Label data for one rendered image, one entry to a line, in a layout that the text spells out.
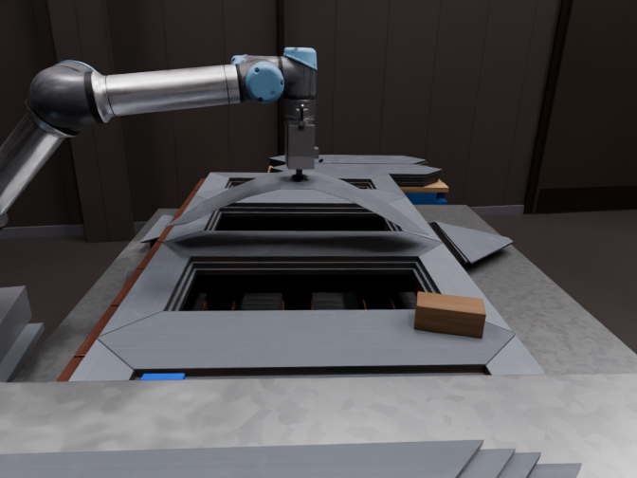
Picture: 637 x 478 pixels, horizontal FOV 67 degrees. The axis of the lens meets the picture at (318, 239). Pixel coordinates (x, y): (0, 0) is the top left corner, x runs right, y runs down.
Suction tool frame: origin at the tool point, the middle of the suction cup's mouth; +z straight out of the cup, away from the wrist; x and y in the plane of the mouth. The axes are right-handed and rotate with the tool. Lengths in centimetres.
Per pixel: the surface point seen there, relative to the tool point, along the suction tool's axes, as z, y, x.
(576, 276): 101, 136, -201
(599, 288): 101, 118, -203
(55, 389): -3, -79, 31
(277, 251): 16.0, -5.0, 5.9
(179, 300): 19.0, -22.3, 28.1
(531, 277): 27, -5, -66
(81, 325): 34, -5, 55
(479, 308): 11, -47, -27
